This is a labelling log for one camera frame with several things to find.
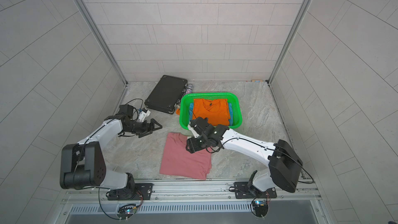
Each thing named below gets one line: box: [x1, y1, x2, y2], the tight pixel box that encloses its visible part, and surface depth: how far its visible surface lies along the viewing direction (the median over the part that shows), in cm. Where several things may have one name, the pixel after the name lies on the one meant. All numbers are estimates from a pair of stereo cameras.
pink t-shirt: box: [159, 132, 213, 180], surface depth 81 cm
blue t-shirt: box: [189, 102, 234, 126], surface depth 100 cm
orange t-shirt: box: [192, 98, 231, 126], surface depth 99 cm
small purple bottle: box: [185, 84, 194, 95], surface depth 111 cm
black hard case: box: [144, 74, 189, 115], surface depth 105 cm
